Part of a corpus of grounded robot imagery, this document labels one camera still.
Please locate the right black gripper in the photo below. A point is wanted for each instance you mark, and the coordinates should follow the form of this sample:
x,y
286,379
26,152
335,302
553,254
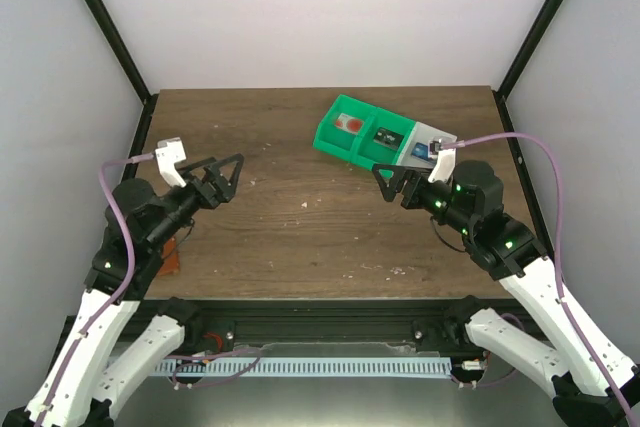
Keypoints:
x,y
414,176

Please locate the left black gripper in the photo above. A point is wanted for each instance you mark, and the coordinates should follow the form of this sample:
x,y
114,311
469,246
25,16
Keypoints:
x,y
225,191

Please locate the brown leather card holder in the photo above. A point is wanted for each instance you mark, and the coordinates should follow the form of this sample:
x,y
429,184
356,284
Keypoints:
x,y
170,259

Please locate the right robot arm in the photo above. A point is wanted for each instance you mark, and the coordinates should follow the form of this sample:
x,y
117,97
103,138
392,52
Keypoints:
x,y
588,379

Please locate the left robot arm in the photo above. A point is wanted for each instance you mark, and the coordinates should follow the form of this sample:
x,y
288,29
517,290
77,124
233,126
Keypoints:
x,y
83,388

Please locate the blue card in bin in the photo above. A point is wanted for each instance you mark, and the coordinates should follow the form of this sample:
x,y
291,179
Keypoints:
x,y
420,151

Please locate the black card in bin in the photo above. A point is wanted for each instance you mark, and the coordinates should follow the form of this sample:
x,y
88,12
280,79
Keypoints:
x,y
388,138

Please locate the red white card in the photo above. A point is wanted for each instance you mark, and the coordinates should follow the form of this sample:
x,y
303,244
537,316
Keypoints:
x,y
349,124

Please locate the green bin middle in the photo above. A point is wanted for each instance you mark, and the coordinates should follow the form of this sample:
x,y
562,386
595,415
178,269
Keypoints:
x,y
368,152

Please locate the green bin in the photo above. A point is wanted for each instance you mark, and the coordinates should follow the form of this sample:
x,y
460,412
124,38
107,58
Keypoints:
x,y
331,140
368,152

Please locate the white bin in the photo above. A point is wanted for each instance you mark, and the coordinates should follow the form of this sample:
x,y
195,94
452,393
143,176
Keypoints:
x,y
422,133

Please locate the green bin far left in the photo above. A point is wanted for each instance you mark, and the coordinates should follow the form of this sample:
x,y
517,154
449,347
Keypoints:
x,y
331,140

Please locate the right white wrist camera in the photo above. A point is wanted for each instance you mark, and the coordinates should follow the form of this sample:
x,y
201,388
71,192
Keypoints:
x,y
445,159

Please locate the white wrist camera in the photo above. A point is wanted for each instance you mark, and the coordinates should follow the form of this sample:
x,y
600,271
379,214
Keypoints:
x,y
169,153
445,159

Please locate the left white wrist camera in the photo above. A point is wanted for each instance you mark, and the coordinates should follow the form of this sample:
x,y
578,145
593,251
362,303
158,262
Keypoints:
x,y
169,153

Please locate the black aluminium frame rail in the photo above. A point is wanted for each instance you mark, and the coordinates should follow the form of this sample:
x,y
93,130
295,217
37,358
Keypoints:
x,y
424,323

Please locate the light blue slotted cable duct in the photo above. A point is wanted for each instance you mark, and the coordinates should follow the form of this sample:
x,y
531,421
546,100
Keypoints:
x,y
303,367

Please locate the left black frame post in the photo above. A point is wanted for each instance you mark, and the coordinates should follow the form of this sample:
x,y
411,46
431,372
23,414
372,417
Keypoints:
x,y
115,41

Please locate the black frame post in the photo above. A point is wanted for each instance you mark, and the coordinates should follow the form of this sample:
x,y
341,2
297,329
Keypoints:
x,y
534,36
115,41

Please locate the right black frame post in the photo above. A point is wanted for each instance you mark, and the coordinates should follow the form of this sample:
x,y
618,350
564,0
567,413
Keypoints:
x,y
534,36

